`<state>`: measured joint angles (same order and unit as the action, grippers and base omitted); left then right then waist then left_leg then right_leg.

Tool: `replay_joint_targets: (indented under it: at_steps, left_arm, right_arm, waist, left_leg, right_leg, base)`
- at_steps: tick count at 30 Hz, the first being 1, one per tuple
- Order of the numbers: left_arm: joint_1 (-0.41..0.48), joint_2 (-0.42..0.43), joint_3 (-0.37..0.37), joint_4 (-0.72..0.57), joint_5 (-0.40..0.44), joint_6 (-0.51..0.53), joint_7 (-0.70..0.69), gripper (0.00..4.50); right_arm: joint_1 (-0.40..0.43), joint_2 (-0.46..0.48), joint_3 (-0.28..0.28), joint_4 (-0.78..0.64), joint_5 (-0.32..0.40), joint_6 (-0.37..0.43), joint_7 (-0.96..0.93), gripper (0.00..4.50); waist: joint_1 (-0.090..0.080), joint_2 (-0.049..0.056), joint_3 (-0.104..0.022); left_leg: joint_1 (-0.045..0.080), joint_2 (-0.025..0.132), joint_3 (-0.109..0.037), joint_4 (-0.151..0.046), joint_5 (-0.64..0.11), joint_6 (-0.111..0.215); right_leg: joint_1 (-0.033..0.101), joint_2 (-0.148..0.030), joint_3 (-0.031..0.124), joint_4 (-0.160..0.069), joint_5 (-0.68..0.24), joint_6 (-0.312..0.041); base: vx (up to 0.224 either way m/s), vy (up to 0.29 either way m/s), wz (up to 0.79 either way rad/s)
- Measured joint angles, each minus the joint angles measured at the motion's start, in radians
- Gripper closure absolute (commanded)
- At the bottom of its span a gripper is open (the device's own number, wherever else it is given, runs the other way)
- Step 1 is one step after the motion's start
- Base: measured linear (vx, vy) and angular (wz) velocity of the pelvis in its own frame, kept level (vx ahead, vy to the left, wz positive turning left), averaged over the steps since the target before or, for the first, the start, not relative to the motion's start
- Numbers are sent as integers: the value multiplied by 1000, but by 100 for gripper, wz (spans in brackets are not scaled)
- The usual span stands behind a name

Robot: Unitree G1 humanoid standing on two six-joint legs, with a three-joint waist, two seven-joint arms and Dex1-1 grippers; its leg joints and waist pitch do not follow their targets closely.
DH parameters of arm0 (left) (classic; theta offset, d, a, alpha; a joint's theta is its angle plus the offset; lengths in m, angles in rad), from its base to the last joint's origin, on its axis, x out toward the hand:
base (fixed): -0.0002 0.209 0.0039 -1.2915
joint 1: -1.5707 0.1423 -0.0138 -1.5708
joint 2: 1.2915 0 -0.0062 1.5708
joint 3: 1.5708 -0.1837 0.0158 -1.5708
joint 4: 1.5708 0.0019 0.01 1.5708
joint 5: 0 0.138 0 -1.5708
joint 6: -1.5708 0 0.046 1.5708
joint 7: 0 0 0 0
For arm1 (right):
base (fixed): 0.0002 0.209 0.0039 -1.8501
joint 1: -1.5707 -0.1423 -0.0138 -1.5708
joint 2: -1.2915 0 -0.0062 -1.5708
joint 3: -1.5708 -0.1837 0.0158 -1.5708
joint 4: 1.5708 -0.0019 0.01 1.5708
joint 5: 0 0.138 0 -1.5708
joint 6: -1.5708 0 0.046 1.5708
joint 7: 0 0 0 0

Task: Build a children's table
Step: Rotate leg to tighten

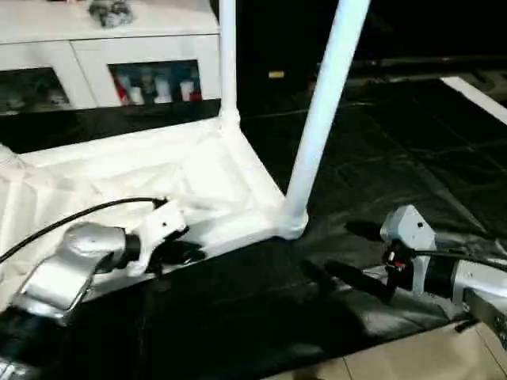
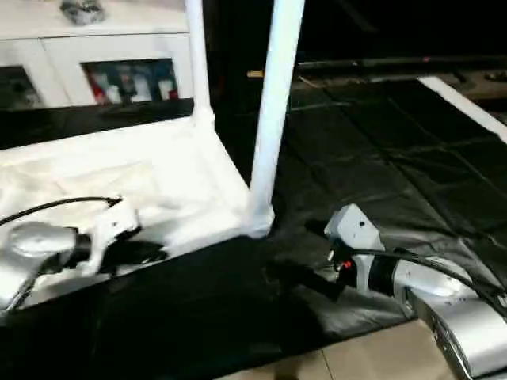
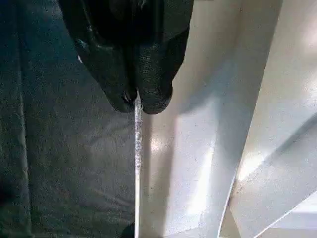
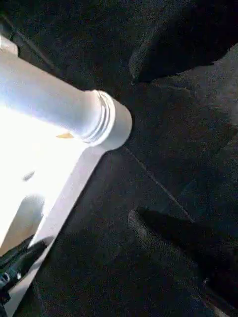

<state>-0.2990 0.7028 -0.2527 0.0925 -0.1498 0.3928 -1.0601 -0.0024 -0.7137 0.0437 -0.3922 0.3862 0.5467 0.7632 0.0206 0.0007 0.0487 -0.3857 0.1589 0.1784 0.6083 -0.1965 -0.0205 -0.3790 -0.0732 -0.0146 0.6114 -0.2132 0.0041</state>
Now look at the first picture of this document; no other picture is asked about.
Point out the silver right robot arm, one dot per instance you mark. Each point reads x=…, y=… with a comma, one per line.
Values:
x=475, y=285

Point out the tan label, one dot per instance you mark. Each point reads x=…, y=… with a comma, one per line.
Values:
x=276, y=75

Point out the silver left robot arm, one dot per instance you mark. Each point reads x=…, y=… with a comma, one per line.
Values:
x=63, y=269

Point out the white glass door cabinet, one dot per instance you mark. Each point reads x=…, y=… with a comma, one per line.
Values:
x=95, y=47

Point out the white bottle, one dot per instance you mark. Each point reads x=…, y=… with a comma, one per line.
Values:
x=162, y=89

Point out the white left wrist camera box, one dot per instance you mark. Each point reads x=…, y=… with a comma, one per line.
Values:
x=158, y=233

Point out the red bottle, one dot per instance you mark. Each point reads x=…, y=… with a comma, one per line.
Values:
x=123, y=91

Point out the white plastic table top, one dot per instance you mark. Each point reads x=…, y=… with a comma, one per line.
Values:
x=158, y=174

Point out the grey metallic ornament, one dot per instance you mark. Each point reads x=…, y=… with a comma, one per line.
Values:
x=111, y=12

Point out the white cup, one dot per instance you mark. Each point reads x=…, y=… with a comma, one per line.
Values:
x=187, y=91

